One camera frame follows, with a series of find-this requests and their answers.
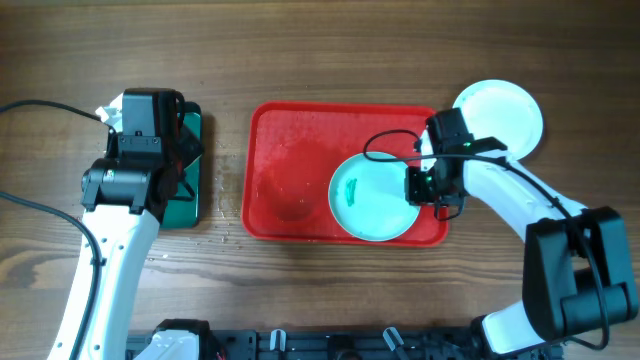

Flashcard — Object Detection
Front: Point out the black tray with green water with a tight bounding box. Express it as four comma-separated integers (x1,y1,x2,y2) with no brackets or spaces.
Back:
160,102,204,230

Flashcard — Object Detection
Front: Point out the white round plate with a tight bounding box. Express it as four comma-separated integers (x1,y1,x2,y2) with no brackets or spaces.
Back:
452,79,544,160

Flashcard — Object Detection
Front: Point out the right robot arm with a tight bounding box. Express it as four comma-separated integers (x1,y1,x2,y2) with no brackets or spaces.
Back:
407,135,639,358

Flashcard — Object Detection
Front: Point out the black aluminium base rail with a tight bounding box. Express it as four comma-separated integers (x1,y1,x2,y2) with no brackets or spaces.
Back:
124,327,486,360

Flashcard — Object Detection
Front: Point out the red plastic serving tray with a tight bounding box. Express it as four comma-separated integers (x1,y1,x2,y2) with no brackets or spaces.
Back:
241,101,433,245

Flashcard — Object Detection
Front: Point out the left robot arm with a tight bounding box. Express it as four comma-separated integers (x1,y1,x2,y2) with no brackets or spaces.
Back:
48,205,217,360

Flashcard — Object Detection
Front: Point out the light blue plate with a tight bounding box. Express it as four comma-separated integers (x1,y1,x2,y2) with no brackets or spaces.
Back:
328,152,420,242

